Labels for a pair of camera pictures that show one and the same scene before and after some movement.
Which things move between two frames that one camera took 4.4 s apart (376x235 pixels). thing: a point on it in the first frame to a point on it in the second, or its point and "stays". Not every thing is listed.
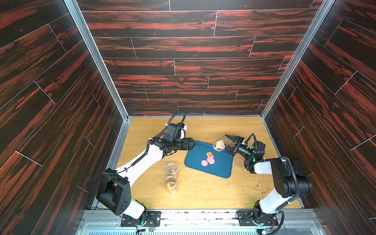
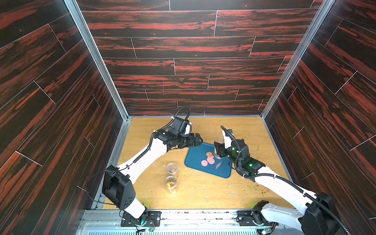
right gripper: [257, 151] to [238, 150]
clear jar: [171, 183] stays
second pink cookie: [210, 160] stays
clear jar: [172, 168] stays
